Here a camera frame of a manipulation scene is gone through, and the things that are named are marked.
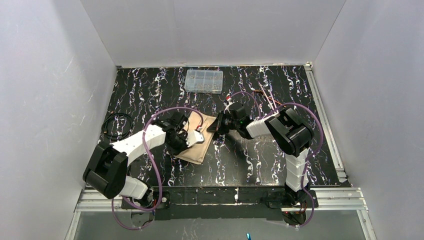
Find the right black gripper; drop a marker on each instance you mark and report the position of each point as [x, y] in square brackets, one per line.
[219, 122]

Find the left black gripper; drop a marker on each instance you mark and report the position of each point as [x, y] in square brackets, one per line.
[185, 138]

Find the beige cloth napkin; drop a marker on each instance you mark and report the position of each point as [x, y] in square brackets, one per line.
[197, 153]

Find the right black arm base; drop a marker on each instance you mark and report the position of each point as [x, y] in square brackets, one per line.
[280, 198]

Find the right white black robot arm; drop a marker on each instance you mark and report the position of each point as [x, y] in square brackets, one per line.
[291, 133]

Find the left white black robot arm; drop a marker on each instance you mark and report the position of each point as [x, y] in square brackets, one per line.
[106, 170]

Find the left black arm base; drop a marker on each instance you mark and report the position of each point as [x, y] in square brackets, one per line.
[149, 201]

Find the clear plastic screw box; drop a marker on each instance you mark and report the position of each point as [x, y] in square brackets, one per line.
[204, 81]

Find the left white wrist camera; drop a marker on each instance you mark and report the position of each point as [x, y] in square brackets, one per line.
[194, 137]

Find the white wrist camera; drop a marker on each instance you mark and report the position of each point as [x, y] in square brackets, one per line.
[227, 102]
[194, 137]

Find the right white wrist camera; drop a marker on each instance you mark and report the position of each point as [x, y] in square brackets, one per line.
[227, 102]

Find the aluminium frame rail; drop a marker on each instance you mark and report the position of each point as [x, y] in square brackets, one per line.
[328, 198]

